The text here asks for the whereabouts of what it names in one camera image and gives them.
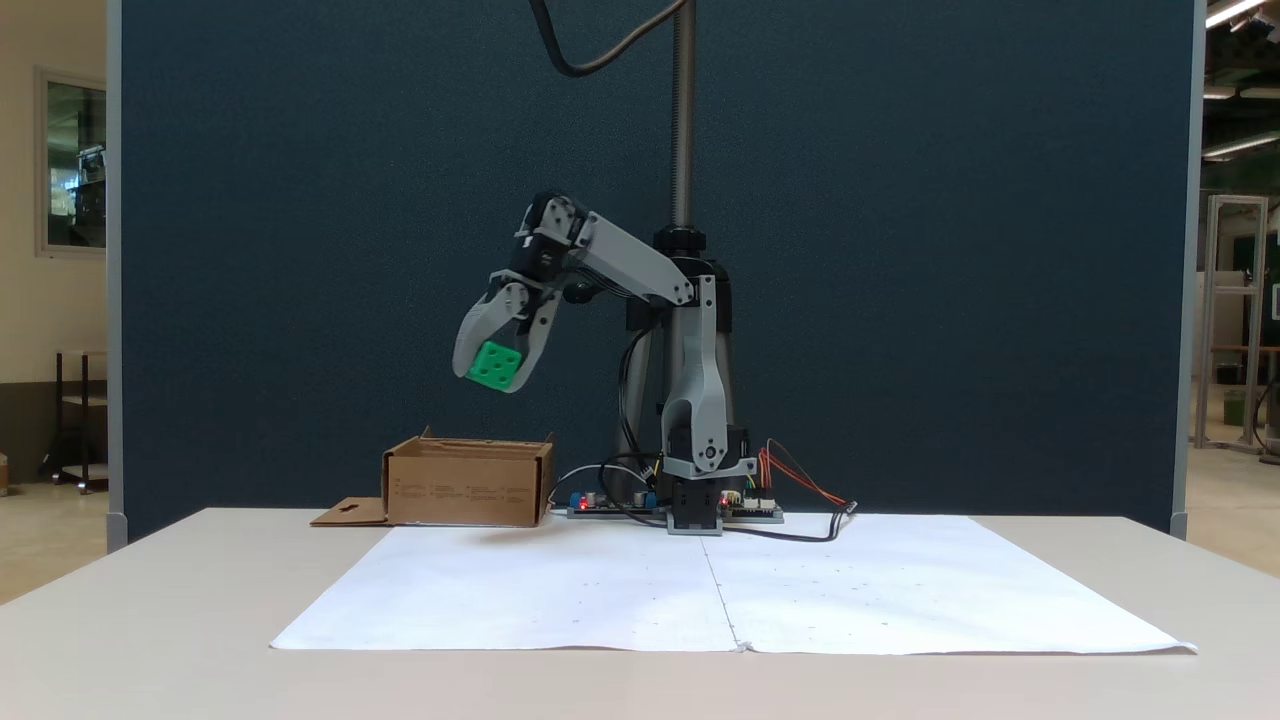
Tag grey broad gripper finger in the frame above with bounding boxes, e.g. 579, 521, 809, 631
453, 276, 532, 381

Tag grey narrow gripper finger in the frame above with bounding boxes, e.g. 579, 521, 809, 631
504, 294, 562, 394

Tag green dice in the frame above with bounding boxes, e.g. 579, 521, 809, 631
467, 341, 524, 392

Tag brown cardboard box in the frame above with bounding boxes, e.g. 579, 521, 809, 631
310, 427, 556, 529

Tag blue power circuit board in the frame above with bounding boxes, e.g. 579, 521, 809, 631
567, 488, 666, 519

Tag dark blue partition panel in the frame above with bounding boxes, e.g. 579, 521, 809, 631
105, 0, 1206, 551

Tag white paper sheet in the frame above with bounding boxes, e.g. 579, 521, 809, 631
270, 513, 1198, 656

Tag motor controller circuit board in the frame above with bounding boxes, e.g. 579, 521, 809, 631
722, 488, 784, 524

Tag black wheeled cart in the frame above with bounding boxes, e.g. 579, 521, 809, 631
40, 350, 109, 494

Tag ceiling light tube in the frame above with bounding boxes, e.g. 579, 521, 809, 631
1205, 0, 1271, 29
1203, 130, 1280, 161

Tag black base motor wire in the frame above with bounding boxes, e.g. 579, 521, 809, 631
617, 322, 666, 471

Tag grey usb cable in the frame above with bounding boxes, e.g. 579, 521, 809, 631
548, 464, 646, 509

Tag black camera stand with pole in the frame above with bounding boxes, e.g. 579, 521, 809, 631
563, 0, 736, 501

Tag thick black hanging cable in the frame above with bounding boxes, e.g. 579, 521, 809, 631
530, 0, 691, 78

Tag black cable with white connector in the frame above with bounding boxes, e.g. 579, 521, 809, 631
722, 500, 859, 544

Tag framed wall window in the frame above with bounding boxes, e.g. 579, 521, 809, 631
35, 67, 108, 259

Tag aluminium profile frame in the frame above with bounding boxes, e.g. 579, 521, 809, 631
1195, 195, 1271, 451

